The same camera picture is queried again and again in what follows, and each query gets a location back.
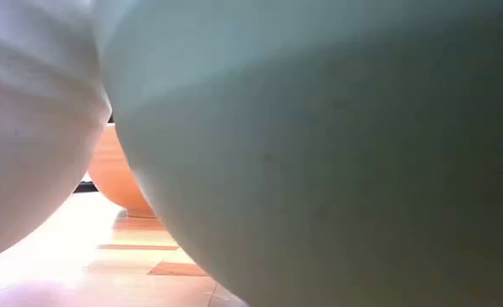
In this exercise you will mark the orange bowl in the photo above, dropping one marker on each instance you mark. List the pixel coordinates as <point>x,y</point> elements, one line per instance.
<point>115,175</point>

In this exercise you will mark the mint green bowl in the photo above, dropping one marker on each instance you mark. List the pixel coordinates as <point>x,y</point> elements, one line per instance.
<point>319,162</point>

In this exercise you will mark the white bowl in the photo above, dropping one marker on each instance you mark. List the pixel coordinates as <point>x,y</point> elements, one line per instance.
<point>30,128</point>

